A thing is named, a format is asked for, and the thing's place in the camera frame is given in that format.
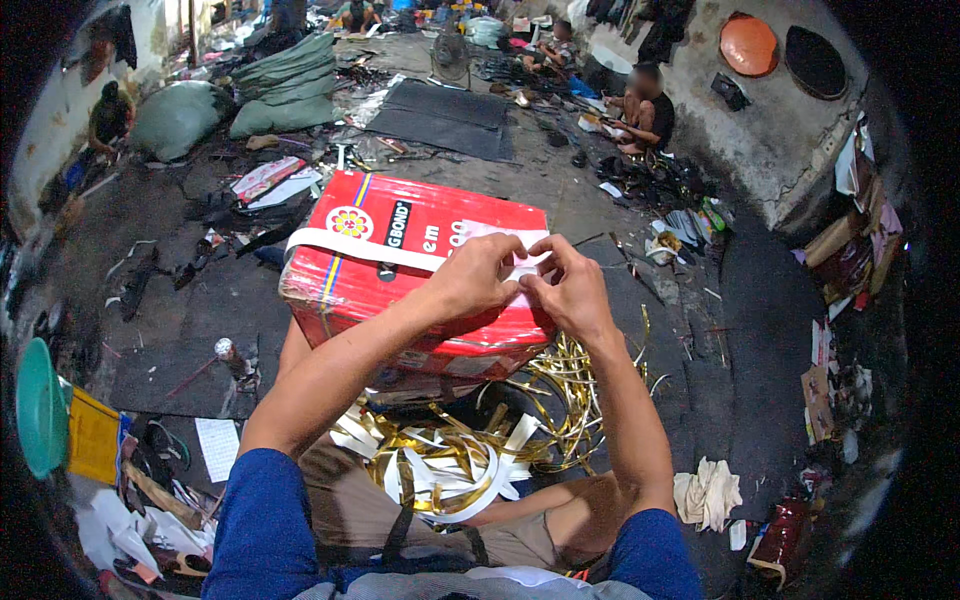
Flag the person's left hand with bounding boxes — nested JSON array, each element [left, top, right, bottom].
[[424, 231, 528, 328]]

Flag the person's right hand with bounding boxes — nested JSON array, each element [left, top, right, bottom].
[[519, 233, 618, 345]]

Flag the white strip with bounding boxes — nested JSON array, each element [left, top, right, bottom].
[[285, 219, 556, 310]]

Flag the red rectangular tin can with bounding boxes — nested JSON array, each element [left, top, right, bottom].
[[278, 170, 558, 382]]

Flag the white bowl with glue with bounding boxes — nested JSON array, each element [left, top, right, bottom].
[[645, 230, 685, 268]]

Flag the black rubber sheets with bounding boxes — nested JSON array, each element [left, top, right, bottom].
[[365, 78, 519, 164]]

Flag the pile of gold white strips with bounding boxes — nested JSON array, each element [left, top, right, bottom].
[[328, 303, 670, 526]]

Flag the standing fan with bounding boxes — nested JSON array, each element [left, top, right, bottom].
[[429, 30, 474, 92]]

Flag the pink printed flat box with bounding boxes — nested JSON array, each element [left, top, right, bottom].
[[231, 155, 309, 205]]

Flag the crumpled white cloth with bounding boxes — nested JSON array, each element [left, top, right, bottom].
[[672, 456, 744, 534]]

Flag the silver capped bottle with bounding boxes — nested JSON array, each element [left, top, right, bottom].
[[213, 337, 260, 385]]

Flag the stack of green sacks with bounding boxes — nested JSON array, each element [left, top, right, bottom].
[[228, 31, 340, 140]]

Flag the person's body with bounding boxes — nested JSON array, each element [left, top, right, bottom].
[[201, 447, 705, 600]]

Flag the heap of cardboard scraps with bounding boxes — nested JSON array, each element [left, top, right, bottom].
[[791, 112, 907, 324]]

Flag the orange round tray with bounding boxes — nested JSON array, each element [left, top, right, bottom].
[[719, 12, 780, 78]]

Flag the white lined paper sheet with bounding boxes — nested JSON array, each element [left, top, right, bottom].
[[195, 417, 243, 484]]

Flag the red foil packet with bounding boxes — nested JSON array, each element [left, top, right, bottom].
[[747, 496, 813, 592]]

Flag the black round tray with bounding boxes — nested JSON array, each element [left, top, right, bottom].
[[784, 25, 849, 102]]

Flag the green stuffed sack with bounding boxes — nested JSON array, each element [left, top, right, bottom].
[[131, 79, 235, 163]]

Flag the heap of paper and sandals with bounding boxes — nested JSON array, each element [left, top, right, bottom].
[[71, 416, 226, 594]]

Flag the yellow board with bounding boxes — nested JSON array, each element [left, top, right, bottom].
[[66, 386, 123, 486]]

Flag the green plastic basin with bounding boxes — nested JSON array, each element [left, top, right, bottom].
[[15, 337, 73, 480]]

